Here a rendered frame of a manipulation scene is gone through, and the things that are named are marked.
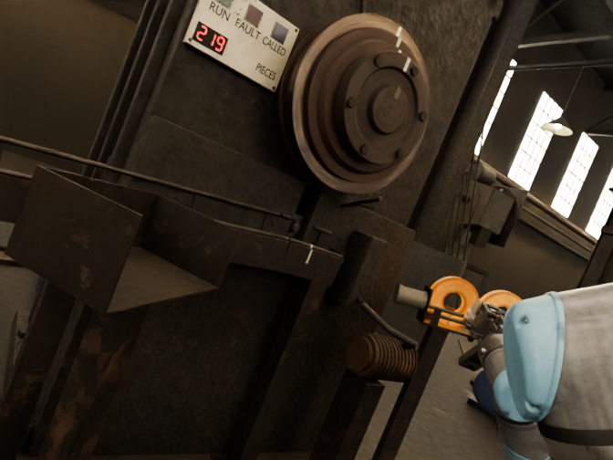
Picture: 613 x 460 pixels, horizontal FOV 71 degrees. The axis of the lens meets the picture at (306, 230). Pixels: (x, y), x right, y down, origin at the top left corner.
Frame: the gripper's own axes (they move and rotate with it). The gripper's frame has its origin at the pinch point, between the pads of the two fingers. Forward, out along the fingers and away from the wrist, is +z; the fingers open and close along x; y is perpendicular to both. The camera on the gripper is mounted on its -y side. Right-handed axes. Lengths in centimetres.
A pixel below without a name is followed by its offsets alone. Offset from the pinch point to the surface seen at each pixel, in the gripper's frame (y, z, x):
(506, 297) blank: 1.8, 15.4, -13.7
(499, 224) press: -118, 750, -302
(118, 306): 6, -60, 69
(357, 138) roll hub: 31, 2, 47
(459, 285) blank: 0.1, 14.8, 1.0
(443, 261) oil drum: -67, 239, -67
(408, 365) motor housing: -25.4, 3.5, 6.7
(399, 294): -8.2, 10.7, 17.0
